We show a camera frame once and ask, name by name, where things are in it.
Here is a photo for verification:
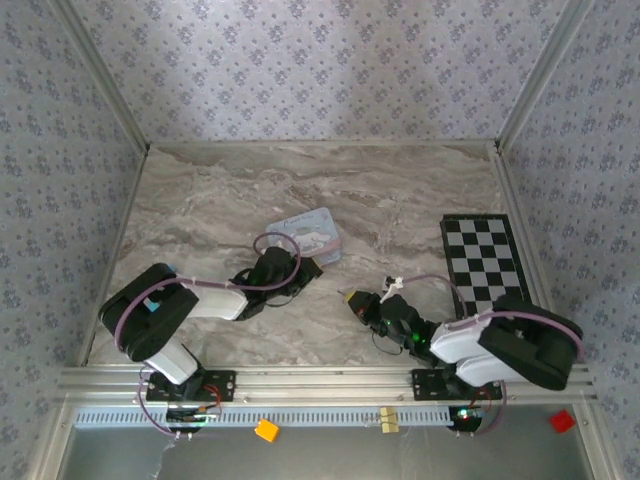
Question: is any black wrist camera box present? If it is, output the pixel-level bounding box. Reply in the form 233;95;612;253
380;293;416;324
260;245;300;281

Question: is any light blue cartoon tin box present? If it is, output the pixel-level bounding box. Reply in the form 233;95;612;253
264;205;344;269

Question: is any aluminium right side frame rail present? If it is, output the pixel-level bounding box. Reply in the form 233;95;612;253
487;147;596;372

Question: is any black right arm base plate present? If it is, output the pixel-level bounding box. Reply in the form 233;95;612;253
410;368;504;404

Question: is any grey metal shelf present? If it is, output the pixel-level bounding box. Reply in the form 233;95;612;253
62;424;599;480

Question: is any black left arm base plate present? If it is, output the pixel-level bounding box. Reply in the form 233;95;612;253
144;368;238;404

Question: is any aluminium left corner post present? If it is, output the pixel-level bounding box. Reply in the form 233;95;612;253
49;0;153;154

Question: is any yellow plastic block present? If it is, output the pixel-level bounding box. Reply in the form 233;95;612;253
253;418;282;444

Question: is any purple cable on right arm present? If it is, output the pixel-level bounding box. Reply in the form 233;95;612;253
397;273;587;366

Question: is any aluminium back frame rail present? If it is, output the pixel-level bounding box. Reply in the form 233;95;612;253
144;140;501;152

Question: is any black white folding chessboard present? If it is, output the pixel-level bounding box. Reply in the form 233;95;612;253
439;213;534;319

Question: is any aluminium frame rail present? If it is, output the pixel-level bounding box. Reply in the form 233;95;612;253
144;140;501;152
487;147;596;372

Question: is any beige plastic clip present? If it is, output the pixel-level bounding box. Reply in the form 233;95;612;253
378;405;401;434

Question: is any grey slotted cable duct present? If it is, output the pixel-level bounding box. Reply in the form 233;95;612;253
72;405;495;429

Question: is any aluminium corner post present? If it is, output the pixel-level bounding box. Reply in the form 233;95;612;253
493;0;599;154
49;0;153;154

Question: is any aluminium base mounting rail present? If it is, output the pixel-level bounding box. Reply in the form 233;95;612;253
53;367;600;407

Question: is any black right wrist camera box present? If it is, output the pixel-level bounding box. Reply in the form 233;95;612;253
380;293;416;324

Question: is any red plastic block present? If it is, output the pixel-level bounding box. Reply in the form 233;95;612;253
548;409;576;433

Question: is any aluminium right corner post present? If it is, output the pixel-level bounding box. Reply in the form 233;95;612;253
493;0;599;154

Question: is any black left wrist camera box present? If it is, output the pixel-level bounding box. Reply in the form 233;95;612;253
260;245;300;281

